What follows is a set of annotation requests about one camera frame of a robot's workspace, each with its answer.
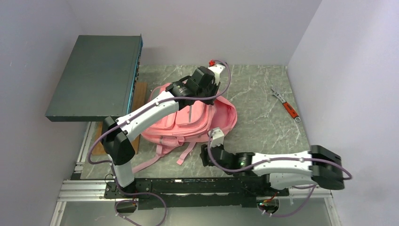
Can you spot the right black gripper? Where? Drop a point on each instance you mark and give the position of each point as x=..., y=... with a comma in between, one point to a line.
x=204, y=149

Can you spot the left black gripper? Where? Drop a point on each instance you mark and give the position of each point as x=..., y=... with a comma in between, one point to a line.
x=215, y=87

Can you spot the pink student backpack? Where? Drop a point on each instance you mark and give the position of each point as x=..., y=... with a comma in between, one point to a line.
x=189, y=125

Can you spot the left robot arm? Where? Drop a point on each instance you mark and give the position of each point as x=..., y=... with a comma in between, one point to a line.
x=201, y=86

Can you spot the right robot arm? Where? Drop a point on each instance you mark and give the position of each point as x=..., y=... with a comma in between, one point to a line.
x=317, y=166

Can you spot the wooden board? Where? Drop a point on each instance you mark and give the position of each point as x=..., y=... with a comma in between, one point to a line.
x=139, y=99

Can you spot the red adjustable wrench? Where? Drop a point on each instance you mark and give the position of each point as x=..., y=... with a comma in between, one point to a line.
x=291, y=111

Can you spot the dark grey flat box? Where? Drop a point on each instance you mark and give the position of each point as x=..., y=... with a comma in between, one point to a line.
x=98, y=80

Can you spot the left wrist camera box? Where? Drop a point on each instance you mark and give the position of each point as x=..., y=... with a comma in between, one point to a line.
x=217, y=69

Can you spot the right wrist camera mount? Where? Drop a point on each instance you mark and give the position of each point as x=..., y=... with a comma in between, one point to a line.
x=216, y=137

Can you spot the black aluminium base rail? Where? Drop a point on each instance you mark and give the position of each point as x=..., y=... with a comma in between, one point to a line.
x=182, y=192

